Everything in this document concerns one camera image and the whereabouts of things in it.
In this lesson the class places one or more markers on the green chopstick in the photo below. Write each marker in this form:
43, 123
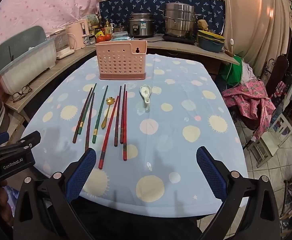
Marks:
99, 117
80, 130

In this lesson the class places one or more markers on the pink dotted curtain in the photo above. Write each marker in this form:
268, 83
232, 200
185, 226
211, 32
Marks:
48, 2

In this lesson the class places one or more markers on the pink perforated utensil holder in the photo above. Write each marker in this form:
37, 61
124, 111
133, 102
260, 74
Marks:
121, 60

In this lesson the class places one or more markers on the clear plastic food container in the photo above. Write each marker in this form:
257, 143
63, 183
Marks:
119, 35

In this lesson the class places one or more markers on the yellow oil bottle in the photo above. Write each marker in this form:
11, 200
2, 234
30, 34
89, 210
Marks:
107, 26

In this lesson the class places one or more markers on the green liquid bottle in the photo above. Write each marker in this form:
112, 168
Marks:
90, 31

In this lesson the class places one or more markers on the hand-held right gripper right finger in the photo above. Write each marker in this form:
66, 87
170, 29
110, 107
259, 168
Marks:
211, 172

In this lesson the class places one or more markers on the brown loofah sponge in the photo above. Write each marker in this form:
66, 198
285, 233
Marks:
202, 24

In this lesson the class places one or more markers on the person's left hand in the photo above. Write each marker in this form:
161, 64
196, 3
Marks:
5, 205

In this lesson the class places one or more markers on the wooden cabinet grey countertop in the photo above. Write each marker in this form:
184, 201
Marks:
198, 52

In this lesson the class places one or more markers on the wood grain side shelf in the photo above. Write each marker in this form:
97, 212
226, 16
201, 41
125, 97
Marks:
48, 72

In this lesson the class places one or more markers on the black induction cooker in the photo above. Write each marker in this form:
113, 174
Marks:
178, 40

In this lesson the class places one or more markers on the white stool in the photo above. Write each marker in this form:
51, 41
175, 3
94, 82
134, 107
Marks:
268, 140

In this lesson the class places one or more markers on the white green carton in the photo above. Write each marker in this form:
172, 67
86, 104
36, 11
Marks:
92, 20

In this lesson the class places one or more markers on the dark wooden chair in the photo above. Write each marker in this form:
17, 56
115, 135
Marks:
282, 65

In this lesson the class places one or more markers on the beige curtain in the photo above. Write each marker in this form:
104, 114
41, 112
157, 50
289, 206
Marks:
256, 17

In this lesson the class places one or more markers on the grey dish drainer box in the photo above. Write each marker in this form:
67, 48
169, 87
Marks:
28, 65

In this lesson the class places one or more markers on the dark maroon chopstick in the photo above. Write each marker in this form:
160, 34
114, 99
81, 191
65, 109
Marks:
89, 125
84, 113
123, 115
118, 120

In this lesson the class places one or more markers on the green cloth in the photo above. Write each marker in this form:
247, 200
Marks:
232, 72

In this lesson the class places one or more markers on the white pump bottle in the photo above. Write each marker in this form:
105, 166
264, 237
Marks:
112, 27

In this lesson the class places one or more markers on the blue bowl yellow rim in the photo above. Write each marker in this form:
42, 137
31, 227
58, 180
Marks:
211, 39

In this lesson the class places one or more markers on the dark sauce bottle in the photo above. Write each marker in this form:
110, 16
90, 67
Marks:
100, 22

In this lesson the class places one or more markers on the red tomato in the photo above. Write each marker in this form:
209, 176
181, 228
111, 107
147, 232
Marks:
107, 37
100, 39

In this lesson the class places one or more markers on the white cloth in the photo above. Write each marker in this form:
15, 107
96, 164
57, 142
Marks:
247, 70

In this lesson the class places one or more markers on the pink pineapple print garment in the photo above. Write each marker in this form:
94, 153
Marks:
248, 97

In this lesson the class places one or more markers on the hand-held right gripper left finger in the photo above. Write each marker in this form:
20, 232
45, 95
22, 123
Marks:
82, 172

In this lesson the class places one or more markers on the steel rice cooker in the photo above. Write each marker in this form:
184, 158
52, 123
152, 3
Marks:
141, 27

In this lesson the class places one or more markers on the red chopstick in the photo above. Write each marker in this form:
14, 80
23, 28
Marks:
125, 130
108, 135

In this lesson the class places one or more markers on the steel steamer pot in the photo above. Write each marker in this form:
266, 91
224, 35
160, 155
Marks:
179, 20

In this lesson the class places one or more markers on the gold flower spoon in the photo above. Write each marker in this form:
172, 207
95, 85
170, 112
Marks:
109, 100

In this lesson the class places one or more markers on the black cap jar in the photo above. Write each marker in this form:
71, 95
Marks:
92, 40

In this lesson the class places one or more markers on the yellow packet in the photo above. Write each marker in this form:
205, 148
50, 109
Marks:
99, 33

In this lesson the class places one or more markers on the blue wet wipes pack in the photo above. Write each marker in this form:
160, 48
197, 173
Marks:
122, 39

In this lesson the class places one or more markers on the glass pot with lid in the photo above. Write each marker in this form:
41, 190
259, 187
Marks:
121, 27

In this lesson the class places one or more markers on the blue dotted tablecloth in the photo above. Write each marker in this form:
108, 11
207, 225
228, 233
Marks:
173, 105

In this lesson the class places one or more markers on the white ceramic spoon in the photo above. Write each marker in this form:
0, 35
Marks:
145, 90

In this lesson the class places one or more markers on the navy floral cloth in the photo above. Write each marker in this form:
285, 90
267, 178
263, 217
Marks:
146, 2

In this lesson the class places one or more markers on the pink electric kettle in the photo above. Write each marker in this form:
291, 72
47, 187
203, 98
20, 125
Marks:
75, 35

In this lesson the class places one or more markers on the black eyeglasses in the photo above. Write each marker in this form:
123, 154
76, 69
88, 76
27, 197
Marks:
17, 95

